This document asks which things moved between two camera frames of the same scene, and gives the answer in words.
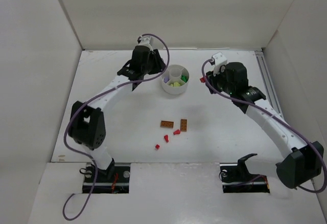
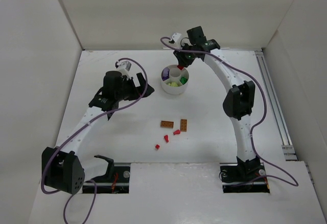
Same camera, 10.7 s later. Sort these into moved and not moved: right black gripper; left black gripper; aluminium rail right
Moved: right black gripper; left black gripper
Not moved: aluminium rail right
